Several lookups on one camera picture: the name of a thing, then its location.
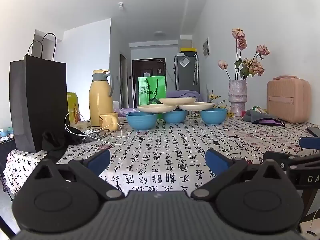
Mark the black cloth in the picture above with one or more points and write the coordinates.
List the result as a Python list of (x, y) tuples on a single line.
[(57, 140)]

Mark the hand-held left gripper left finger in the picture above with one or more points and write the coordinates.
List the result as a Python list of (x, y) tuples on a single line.
[(100, 160)]

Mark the purple packets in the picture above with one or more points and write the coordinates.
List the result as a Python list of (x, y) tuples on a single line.
[(125, 111)]

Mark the black phone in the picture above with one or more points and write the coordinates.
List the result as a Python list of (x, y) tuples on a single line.
[(313, 131)]

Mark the dark brown door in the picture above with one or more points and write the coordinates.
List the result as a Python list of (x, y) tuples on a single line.
[(147, 66)]

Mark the yellow box on refrigerator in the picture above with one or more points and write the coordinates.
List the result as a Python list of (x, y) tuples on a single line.
[(187, 50)]

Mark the ceiling sprinkler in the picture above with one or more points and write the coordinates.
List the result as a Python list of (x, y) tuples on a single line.
[(121, 5)]

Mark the yellow cardboard box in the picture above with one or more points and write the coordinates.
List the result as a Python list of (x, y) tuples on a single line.
[(73, 105)]

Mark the grey refrigerator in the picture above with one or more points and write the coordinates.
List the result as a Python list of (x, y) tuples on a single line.
[(186, 77)]

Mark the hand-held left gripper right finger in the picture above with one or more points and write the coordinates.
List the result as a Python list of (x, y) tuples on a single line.
[(216, 160)]

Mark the pink textured vase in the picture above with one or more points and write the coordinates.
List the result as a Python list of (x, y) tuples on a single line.
[(237, 97)]

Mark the blue bowl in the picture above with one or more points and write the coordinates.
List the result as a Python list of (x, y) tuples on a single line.
[(175, 117), (213, 117), (141, 122)]

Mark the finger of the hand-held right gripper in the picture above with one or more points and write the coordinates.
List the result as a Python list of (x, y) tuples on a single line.
[(310, 143), (280, 158)]

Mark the green shopping bag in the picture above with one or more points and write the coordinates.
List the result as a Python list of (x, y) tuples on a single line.
[(150, 90)]

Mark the yellow flower sprigs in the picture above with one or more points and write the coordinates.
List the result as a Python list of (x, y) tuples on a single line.
[(215, 97)]

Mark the white wall panel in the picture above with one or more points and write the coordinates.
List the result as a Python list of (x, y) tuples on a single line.
[(206, 47)]

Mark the dried pink roses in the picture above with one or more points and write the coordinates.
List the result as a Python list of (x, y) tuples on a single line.
[(241, 43)]

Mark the yellow thermos jug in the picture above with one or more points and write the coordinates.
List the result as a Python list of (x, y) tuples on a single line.
[(100, 100)]

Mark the snack packet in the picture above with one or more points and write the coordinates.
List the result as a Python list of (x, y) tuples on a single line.
[(258, 109)]

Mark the grey and purple cloth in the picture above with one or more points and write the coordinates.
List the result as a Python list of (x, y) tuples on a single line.
[(260, 119)]

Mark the pink hard case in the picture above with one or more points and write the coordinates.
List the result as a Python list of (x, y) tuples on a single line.
[(287, 100)]

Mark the yellow mug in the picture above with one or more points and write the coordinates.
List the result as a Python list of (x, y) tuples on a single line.
[(108, 121)]

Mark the black paper bag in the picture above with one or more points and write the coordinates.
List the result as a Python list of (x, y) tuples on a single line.
[(37, 100)]

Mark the folded umbrella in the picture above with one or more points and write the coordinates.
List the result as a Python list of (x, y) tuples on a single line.
[(196, 70)]

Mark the eyeglasses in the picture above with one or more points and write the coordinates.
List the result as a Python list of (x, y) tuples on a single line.
[(98, 133)]

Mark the cream plate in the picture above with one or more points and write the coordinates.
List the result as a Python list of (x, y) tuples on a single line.
[(177, 101), (156, 109), (197, 106)]

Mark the white box on refrigerator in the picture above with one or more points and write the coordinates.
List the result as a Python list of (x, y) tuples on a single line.
[(186, 41)]

